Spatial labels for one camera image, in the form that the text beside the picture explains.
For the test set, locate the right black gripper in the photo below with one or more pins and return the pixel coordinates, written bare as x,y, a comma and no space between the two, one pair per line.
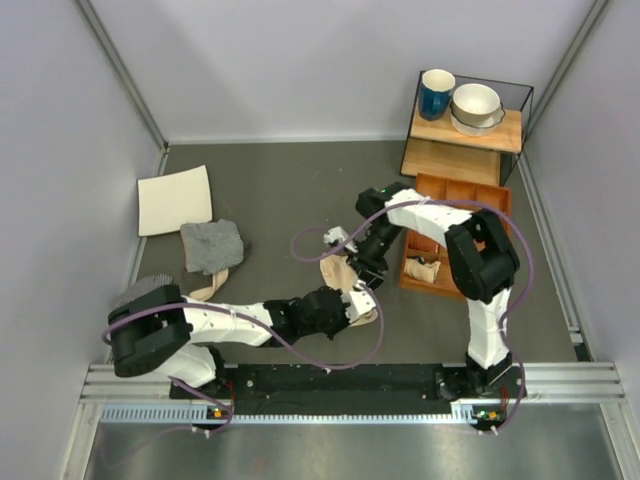
368,267

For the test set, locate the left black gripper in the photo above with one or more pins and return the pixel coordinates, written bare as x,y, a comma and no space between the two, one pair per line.
343,322

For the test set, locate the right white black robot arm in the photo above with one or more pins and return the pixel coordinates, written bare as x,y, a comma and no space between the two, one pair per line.
481,257

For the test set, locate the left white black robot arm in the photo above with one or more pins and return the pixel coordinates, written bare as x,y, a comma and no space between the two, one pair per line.
177,340

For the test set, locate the cream rolled underwear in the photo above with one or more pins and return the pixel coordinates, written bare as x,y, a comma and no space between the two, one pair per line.
419,269

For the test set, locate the beige underwear in pile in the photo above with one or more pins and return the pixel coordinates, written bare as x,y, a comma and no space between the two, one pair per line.
217,281

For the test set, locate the grey striped underwear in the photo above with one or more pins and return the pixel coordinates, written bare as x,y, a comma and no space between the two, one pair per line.
140,288
212,247

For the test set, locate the orange wooden divided organizer box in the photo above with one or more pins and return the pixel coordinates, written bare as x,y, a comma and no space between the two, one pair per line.
440,188

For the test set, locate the lower white bowl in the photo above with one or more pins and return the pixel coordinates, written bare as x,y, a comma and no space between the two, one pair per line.
481,128

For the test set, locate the white bowl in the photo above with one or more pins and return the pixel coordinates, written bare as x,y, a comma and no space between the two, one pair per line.
473,103
481,128

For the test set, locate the blue mug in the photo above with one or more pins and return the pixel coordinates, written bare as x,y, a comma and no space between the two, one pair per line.
435,93

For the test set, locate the white board sheet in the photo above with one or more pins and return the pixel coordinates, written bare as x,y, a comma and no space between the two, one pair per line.
167,202

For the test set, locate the upper white bowl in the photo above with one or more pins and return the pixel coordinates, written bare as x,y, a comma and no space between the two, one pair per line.
473,103

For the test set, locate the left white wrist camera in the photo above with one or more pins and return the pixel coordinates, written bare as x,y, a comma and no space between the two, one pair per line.
359,303

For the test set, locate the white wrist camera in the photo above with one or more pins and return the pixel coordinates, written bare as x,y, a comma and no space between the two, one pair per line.
359,303
338,239

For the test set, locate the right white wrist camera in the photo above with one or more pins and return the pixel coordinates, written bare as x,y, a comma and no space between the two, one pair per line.
338,239

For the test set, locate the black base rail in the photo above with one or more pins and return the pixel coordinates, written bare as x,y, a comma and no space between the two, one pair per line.
369,394

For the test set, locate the black wire wooden shelf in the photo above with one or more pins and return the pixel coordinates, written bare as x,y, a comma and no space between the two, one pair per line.
436,148

